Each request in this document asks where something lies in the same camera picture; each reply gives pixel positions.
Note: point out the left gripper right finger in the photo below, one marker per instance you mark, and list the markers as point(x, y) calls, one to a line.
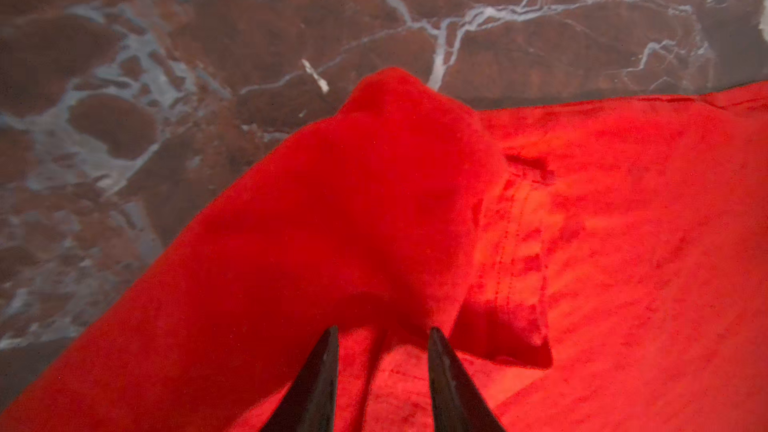
point(457, 404)

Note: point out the red t shirt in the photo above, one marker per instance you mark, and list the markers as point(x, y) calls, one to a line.
point(598, 266)

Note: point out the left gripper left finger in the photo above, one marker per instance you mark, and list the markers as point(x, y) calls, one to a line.
point(310, 402)

